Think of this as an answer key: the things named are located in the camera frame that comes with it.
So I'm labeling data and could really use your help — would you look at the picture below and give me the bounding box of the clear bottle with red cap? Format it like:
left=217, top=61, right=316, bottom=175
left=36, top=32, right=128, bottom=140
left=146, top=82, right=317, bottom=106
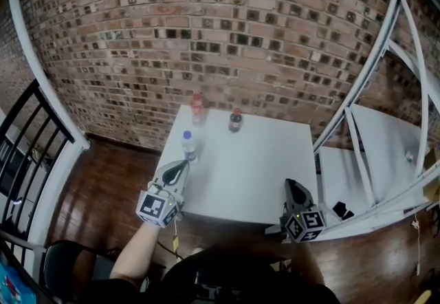
left=190, top=91, right=208, bottom=129

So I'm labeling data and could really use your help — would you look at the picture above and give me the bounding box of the tan rounded object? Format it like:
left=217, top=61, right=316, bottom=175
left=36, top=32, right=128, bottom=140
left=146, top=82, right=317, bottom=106
left=412, top=290, right=432, bottom=304

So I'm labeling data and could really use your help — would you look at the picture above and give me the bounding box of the white hanging cord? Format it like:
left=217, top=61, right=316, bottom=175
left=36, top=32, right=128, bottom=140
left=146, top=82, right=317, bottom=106
left=411, top=212, right=423, bottom=276

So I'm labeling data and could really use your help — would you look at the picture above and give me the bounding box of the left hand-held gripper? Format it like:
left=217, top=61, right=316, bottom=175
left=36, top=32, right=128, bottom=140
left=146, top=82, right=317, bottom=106
left=136, top=160, right=190, bottom=228

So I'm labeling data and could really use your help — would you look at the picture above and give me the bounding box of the small black device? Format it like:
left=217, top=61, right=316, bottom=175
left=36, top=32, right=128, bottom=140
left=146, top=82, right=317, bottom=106
left=332, top=202, right=355, bottom=221

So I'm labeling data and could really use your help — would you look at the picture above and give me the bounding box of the white metal shelf rack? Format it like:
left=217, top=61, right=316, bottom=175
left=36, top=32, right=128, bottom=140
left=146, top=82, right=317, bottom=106
left=264, top=0, right=440, bottom=242

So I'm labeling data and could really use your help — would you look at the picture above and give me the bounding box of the clear bottle blue cap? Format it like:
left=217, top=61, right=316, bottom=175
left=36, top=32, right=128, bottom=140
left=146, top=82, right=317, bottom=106
left=180, top=130, right=199, bottom=163

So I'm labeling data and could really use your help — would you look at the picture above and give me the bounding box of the brown carton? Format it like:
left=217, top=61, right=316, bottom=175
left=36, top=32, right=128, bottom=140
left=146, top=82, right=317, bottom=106
left=423, top=144, right=440, bottom=204

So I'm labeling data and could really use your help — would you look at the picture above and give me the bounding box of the white table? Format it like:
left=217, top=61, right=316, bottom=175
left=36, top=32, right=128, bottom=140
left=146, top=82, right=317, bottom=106
left=156, top=105, right=319, bottom=226

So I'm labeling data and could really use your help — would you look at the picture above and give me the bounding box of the dark cola bottle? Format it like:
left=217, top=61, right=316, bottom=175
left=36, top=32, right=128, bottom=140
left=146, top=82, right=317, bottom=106
left=228, top=107, right=244, bottom=134

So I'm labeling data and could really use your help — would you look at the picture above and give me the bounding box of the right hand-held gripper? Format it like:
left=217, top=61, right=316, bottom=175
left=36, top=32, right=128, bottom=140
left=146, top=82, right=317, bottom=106
left=280, top=178, right=327, bottom=243

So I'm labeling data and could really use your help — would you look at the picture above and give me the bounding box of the person's left forearm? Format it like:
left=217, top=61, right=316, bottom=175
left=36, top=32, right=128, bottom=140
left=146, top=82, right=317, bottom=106
left=109, top=219, right=162, bottom=281

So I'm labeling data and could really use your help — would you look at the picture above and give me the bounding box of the black chair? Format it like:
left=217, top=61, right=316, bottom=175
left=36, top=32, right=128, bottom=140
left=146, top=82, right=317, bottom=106
left=42, top=239, right=122, bottom=297

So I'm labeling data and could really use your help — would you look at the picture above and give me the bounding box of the blue printed packet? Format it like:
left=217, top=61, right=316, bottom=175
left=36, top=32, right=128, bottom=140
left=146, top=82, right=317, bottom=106
left=0, top=261, right=37, bottom=304

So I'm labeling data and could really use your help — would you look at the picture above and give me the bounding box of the person's right forearm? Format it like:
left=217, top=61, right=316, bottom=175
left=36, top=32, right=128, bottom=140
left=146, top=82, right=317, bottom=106
left=299, top=241, right=326, bottom=285

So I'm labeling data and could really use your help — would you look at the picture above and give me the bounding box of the white curved post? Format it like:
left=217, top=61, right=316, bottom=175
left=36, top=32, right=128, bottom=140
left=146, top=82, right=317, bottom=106
left=0, top=0, right=91, bottom=276

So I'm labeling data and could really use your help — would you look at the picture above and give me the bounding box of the person's black clothing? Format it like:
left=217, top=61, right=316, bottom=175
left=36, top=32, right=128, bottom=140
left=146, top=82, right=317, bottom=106
left=80, top=247, right=342, bottom=304

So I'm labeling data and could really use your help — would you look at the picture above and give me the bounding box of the black metal railing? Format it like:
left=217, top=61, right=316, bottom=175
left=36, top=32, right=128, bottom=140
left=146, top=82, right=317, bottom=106
left=0, top=78, right=76, bottom=240

